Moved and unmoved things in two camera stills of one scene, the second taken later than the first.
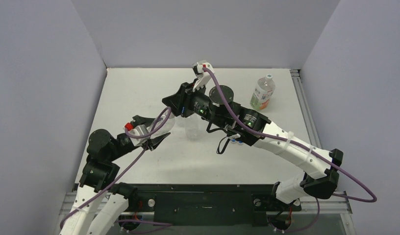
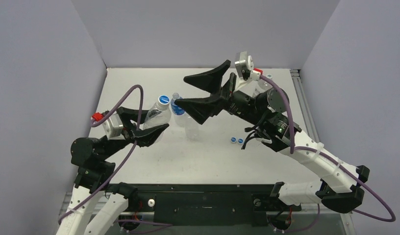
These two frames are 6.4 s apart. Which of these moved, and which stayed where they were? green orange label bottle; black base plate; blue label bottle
Moved: blue label bottle
Stayed: black base plate; green orange label bottle
